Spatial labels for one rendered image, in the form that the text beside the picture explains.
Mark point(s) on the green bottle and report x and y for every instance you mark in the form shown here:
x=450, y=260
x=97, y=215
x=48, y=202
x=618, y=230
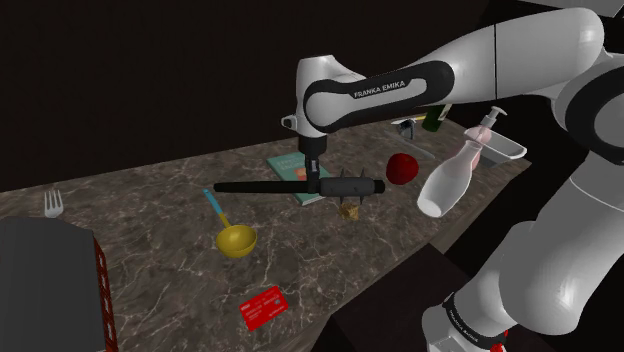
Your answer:
x=433, y=121

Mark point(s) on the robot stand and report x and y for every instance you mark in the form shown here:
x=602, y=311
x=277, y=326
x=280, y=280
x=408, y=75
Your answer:
x=390, y=302

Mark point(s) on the white rectangular tray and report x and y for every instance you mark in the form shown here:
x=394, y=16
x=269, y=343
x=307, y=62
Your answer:
x=507, y=148

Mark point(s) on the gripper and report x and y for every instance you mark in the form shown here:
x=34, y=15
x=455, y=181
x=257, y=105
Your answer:
x=312, y=146

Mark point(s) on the silver fork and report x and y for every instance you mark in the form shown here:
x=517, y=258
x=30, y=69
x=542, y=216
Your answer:
x=53, y=206

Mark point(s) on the red apple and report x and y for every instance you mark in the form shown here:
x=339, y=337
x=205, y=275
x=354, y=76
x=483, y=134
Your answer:
x=402, y=168

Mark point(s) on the pink soap dispenser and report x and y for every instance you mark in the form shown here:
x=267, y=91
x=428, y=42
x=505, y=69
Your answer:
x=480, y=132

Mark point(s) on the grey box with red side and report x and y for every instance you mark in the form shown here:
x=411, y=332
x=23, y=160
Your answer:
x=46, y=287

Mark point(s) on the red card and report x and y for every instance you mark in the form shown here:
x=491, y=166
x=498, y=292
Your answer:
x=263, y=307

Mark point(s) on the teal book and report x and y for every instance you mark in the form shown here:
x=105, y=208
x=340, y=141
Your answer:
x=287, y=164

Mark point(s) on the silver tap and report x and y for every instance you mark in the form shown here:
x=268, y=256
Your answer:
x=405, y=126

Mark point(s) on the black spiked rod tool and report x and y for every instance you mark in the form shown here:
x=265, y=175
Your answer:
x=351, y=186

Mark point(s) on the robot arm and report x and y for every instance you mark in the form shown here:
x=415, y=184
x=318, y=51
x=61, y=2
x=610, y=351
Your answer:
x=536, y=44

